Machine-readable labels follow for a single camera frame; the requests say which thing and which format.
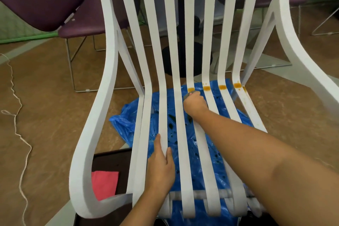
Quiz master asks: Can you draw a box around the person's left hand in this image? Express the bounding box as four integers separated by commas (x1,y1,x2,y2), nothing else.
146,134,176,198

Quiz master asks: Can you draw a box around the person's right hand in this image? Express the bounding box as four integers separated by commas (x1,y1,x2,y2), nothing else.
183,91,210,126

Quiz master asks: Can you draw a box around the white slatted chair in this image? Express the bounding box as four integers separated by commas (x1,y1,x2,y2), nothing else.
69,0,339,219

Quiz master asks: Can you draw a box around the person's left forearm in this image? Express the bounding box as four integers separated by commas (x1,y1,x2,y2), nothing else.
120,191,170,226

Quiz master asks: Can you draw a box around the person's right forearm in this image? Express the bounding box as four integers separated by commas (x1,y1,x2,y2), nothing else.
193,111,339,226

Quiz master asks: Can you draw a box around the blue plastic sheet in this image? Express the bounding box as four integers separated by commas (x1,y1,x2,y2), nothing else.
109,79,258,226

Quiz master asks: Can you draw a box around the dark brown board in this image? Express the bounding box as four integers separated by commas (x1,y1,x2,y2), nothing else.
74,149,133,226

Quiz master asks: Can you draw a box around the pink cloth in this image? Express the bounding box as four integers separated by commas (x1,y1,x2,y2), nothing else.
91,171,119,201

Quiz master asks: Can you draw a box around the black pedestal table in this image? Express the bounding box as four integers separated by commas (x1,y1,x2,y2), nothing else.
162,0,213,78

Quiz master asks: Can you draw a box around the white string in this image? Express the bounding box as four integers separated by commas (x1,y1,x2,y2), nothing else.
0,54,32,226

